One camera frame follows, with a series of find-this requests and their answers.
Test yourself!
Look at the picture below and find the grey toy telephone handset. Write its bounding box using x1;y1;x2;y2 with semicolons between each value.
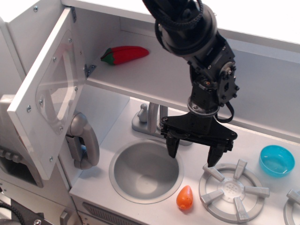
66;112;99;170

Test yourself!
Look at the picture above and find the grey oven door handle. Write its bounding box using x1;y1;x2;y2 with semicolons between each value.
60;211;70;225

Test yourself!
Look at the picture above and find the black braided cable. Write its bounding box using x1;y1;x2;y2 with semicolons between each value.
0;202;26;225

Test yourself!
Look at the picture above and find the orange plastic egg toy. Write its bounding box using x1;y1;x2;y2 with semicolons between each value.
176;185;193;210

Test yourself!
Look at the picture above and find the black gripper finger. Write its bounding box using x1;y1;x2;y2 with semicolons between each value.
207;146;223;167
166;132;180;158

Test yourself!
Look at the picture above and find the red felt chili pepper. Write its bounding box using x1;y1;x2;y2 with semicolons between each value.
101;46;150;65

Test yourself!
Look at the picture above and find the grey toy faucet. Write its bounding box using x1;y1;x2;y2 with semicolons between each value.
131;102;194;146

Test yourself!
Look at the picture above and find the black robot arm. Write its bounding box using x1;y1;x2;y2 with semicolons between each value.
144;0;239;167

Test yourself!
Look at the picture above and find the grey ice dispenser panel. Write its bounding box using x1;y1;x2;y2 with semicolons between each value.
0;146;44;188

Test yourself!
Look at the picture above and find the grey stove burner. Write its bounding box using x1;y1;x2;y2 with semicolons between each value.
199;159;270;224
283;189;300;225

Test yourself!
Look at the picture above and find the turquoise plastic bowl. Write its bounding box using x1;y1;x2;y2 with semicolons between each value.
259;145;295;178

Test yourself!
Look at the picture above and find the white microwave door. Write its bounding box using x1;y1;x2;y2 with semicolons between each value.
7;7;86;180

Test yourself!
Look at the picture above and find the silver round sink basin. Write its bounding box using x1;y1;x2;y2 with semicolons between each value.
109;139;184;204

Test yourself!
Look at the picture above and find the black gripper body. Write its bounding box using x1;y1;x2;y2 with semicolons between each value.
161;112;237;152

